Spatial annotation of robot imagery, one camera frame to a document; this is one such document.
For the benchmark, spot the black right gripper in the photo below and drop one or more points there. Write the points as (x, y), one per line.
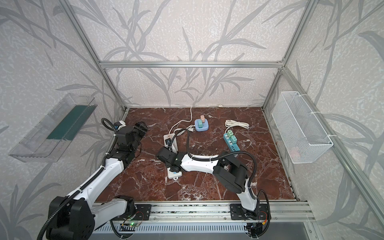
(168, 142)

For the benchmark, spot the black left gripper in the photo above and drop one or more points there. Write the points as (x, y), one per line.
(139, 129)

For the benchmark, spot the white multicolour power strip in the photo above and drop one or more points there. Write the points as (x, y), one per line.
(172, 145)

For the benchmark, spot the light blue square socket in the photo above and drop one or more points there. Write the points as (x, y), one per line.
(204, 128)

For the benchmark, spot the teal blue power strip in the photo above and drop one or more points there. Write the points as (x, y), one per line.
(232, 147)

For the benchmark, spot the green cube charger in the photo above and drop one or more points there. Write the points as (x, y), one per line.
(230, 133)

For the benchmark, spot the teal cube charger front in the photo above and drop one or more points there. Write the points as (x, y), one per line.
(234, 139)

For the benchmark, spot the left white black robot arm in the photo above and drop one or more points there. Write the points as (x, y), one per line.
(74, 217)

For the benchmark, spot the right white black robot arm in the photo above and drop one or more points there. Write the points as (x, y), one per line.
(226, 167)

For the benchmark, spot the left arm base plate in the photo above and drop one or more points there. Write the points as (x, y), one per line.
(143, 212)

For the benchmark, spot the clear plastic wall tray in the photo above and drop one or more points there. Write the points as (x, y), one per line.
(49, 139)

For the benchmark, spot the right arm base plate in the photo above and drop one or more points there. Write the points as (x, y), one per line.
(261, 212)

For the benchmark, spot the white wire mesh basket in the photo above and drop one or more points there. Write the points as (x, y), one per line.
(304, 137)

